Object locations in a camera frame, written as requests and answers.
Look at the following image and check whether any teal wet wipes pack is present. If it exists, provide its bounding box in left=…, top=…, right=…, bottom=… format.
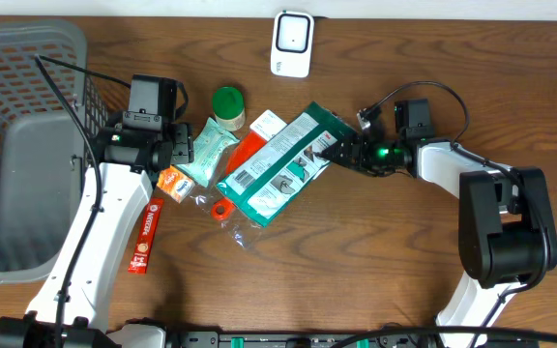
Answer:
left=176, top=118, right=239, bottom=188

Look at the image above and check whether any small orange snack box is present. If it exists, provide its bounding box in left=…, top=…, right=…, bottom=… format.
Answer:
left=157, top=166, right=195, bottom=203

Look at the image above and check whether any green lid jar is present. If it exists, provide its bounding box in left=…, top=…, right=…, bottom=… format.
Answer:
left=212, top=86, right=246, bottom=131

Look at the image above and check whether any green white gloves package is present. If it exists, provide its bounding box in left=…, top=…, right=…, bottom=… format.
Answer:
left=217, top=101, right=355, bottom=227

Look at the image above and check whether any red tool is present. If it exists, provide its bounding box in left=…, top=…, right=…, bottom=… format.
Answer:
left=191, top=110, right=286, bottom=247

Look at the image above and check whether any red coffee stick packet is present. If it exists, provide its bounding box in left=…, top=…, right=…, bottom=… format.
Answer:
left=128, top=198, right=164, bottom=275

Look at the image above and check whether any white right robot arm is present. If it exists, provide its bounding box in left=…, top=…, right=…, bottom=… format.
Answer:
left=318, top=99, right=557, bottom=347

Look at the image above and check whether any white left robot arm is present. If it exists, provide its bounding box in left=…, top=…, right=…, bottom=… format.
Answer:
left=0, top=74, right=193, bottom=348

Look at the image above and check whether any white barcode scanner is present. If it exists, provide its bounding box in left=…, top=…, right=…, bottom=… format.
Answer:
left=270, top=10, right=314, bottom=78

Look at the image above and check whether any grey plastic shopping basket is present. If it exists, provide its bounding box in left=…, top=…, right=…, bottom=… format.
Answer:
left=0, top=19, right=108, bottom=285

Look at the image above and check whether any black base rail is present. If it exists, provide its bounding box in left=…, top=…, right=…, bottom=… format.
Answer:
left=177, top=330, right=541, bottom=348

